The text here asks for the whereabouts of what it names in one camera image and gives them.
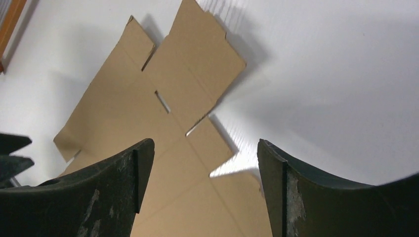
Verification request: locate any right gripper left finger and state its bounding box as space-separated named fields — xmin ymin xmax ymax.
xmin=0 ymin=138 xmax=155 ymax=237

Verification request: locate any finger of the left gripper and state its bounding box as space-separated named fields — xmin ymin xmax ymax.
xmin=0 ymin=155 xmax=35 ymax=188
xmin=0 ymin=133 xmax=32 ymax=155

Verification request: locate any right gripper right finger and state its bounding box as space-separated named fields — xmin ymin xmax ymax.
xmin=257 ymin=139 xmax=419 ymax=237

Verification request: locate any brown cardboard box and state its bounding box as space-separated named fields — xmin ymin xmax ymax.
xmin=54 ymin=0 xmax=272 ymax=237

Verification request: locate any orange wooden rack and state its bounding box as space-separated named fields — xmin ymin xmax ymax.
xmin=0 ymin=0 xmax=26 ymax=74

